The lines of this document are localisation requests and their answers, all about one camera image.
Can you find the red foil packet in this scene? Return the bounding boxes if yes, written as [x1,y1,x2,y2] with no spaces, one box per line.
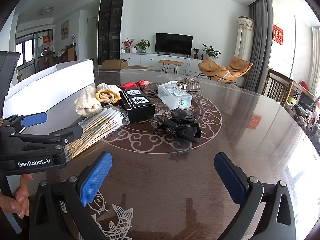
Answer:
[118,79,152,90]

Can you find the large leafy potted plant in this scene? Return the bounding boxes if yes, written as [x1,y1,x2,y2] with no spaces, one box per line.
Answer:
[201,44,221,60]

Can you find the cream knit glove yellow cuff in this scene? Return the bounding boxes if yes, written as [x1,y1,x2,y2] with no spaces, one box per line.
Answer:
[75,86,103,117]
[96,83,122,103]

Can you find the black bow hair clip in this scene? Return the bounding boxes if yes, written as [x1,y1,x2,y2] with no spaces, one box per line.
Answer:
[153,107,202,160]

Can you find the green potted plant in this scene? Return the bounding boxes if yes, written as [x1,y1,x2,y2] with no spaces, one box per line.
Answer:
[134,39,152,53]

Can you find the dark wooden chair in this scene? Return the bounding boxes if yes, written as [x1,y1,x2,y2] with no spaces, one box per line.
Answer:
[262,68,294,107]

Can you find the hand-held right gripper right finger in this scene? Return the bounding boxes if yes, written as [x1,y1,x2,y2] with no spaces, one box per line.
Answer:
[214,152,297,240]

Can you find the wooden bench with metal legs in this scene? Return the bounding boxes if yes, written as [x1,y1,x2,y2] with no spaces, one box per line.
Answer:
[158,59,184,75]

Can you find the brown cardboard carton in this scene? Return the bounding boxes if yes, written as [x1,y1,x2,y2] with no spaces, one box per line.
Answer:
[101,59,128,70]

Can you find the orange lounge chair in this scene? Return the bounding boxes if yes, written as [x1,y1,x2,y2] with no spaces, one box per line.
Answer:
[197,56,254,84]

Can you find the tan dining chair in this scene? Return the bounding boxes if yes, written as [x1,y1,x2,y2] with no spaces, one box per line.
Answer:
[66,48,77,62]

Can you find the pack of cotton swabs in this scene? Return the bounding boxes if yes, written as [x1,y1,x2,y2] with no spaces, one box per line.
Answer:
[64,105,130,161]

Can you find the grey curtain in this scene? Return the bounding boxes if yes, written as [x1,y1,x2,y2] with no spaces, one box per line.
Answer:
[244,0,273,95]

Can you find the black box with white pictures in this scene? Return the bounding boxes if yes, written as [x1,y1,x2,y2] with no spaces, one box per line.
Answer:
[119,88,155,123]

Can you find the wall painting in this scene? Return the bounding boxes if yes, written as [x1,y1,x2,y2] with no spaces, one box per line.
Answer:
[61,20,69,40]

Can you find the red flowers in vase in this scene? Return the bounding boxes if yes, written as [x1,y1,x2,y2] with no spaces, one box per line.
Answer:
[122,38,135,53]

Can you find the red wall hanging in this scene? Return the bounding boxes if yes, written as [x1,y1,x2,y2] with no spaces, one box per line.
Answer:
[272,24,284,45]

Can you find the person's left hand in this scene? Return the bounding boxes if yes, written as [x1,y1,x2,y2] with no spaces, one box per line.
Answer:
[0,174,33,218]

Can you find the white cardboard box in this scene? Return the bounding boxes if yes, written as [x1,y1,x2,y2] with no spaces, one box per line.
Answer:
[0,58,95,234]

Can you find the black television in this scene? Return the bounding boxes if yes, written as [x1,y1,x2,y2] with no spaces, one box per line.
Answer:
[155,33,193,55]

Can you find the clear plastic box with label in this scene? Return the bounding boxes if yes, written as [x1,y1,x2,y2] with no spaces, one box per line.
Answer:
[157,81,192,110]

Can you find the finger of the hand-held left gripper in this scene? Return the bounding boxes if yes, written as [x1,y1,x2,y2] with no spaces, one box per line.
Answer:
[4,112,48,134]
[10,124,83,153]

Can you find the covered standing air conditioner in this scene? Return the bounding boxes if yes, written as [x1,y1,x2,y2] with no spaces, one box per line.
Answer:
[235,16,255,63]

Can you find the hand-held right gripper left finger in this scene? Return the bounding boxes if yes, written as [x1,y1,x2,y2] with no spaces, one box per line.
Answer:
[29,151,113,240]

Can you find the white television cabinet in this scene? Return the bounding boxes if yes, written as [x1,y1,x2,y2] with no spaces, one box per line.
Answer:
[120,52,208,72]

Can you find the dark glass display cabinet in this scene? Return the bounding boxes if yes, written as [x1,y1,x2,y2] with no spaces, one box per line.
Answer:
[97,0,125,65]

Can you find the pile of assorted clutter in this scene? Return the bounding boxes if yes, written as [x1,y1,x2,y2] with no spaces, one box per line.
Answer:
[286,96,320,143]

